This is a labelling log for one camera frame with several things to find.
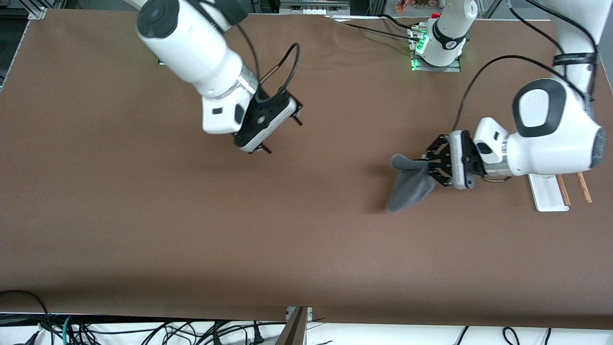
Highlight grey microfibre towel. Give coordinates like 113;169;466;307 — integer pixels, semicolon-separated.
386;153;437;213

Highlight white rack base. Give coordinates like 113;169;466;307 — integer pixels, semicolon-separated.
527;172;570;212

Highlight wooden rack rod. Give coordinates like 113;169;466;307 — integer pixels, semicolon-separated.
556;174;571;207

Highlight brown table cover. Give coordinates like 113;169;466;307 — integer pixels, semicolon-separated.
0;9;613;330

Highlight grey device behind table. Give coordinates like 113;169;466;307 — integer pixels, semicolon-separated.
279;0;351;16

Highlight wooden chopsticks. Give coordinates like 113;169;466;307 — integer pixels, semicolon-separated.
577;172;593;204

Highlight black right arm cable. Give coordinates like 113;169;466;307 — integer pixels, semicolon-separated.
237;22;301;104

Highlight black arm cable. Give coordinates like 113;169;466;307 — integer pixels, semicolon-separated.
237;22;301;104
452;55;587;132

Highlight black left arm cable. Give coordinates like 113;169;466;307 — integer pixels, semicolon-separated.
452;55;587;132

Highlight black cable on table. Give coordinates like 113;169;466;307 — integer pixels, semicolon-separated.
330;14;424;43

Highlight wooden post under table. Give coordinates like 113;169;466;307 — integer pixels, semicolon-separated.
275;307;309;345

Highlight black looped floor cable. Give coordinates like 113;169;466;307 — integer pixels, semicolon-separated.
0;289;51;336

